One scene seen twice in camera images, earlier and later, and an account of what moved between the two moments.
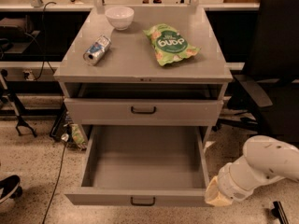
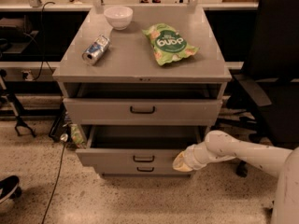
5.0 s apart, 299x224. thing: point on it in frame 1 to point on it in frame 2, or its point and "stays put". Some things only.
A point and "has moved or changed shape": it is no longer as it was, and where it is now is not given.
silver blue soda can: (96, 50) stays put
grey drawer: (144, 165) has moved or changed shape
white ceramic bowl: (120, 17) stays put
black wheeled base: (10, 188) stays put
